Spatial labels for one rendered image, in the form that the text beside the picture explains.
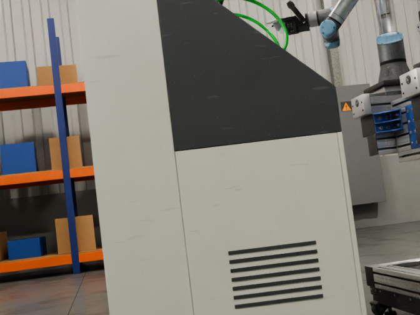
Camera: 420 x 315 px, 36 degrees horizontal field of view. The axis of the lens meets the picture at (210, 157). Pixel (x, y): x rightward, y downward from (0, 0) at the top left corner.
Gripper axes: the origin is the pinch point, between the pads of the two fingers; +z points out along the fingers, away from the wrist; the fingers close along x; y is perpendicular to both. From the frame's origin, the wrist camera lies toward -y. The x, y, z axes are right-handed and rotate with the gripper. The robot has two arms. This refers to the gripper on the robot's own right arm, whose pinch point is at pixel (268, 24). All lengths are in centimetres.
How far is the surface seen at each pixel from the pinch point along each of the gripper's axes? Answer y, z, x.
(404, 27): -49, -88, 705
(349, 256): 96, -32, -104
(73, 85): -23, 298, 364
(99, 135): 42, 43, -121
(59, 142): 40, 326, 358
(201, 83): 30, 8, -108
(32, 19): -133, 401, 478
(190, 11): 5, 9, -105
